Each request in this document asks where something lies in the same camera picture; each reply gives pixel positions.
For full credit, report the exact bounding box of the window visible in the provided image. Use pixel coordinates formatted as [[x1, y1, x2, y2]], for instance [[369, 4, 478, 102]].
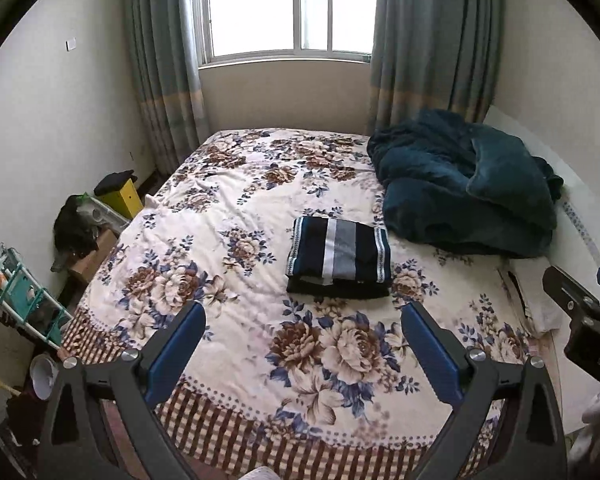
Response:
[[192, 0, 381, 67]]

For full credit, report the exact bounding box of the white bed headboard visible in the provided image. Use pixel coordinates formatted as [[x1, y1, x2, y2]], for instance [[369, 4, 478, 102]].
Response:
[[482, 105, 600, 436]]

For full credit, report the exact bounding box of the yellow box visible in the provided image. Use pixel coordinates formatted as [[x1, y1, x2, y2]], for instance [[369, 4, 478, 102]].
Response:
[[100, 180, 144, 221]]

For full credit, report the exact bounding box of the clear plastic container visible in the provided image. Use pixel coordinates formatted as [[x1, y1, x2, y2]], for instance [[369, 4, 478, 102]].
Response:
[[86, 197, 132, 232]]

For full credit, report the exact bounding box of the cardboard box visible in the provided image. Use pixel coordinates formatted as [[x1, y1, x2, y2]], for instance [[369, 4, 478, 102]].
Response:
[[70, 230, 119, 286]]

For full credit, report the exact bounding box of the wooden broom stick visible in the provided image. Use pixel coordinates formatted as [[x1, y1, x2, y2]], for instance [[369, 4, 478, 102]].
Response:
[[0, 369, 22, 397]]

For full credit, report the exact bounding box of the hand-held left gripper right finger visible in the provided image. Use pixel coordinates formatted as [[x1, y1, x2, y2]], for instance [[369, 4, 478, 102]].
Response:
[[401, 302, 568, 480]]

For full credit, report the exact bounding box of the dark teal plush blanket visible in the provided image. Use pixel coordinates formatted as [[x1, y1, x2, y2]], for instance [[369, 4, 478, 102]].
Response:
[[366, 108, 565, 259]]

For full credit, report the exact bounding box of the black cloth on box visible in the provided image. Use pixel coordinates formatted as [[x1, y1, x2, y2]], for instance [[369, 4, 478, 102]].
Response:
[[94, 170, 137, 196]]

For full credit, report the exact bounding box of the white bowl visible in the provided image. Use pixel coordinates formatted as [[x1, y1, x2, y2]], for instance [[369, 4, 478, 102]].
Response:
[[30, 354, 59, 402]]

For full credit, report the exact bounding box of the black bag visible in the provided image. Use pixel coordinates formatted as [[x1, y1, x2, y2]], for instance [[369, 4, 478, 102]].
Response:
[[53, 195, 101, 272]]

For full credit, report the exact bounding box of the floral printed blanket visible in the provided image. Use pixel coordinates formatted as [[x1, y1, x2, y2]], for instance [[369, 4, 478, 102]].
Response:
[[60, 129, 561, 478]]

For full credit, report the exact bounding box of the teal storage rack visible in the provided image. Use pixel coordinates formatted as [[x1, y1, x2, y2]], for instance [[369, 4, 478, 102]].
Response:
[[0, 246, 74, 352]]

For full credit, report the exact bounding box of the black garment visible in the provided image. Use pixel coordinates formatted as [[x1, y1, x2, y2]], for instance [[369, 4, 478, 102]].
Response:
[[286, 274, 392, 301]]

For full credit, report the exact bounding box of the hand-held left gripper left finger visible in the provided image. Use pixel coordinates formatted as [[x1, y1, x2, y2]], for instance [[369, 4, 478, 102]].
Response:
[[35, 302, 207, 480]]

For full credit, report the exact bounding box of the striped knit sweater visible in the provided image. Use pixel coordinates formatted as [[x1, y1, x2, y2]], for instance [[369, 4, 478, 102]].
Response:
[[285, 216, 393, 287]]

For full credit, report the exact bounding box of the grey-blue curtain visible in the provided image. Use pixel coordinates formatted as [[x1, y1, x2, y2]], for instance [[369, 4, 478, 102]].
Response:
[[367, 0, 503, 137], [124, 0, 211, 176]]

